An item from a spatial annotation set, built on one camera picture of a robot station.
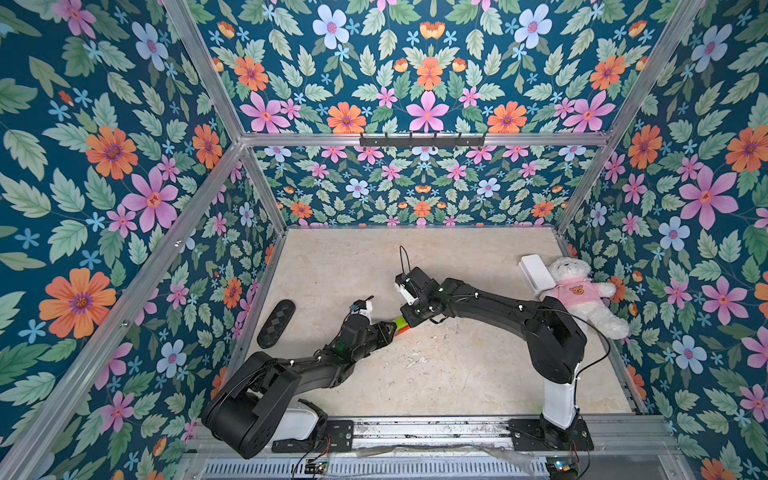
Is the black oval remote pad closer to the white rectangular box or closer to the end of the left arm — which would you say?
the end of the left arm

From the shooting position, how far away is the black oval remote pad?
0.90 metres

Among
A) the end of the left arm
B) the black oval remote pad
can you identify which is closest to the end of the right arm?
the end of the left arm

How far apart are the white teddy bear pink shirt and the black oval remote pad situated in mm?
844

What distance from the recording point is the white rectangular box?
100 cm

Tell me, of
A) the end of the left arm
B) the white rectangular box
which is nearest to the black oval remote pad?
the end of the left arm

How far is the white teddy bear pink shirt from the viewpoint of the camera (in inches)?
33.0

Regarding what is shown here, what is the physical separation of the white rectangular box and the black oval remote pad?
2.68 ft
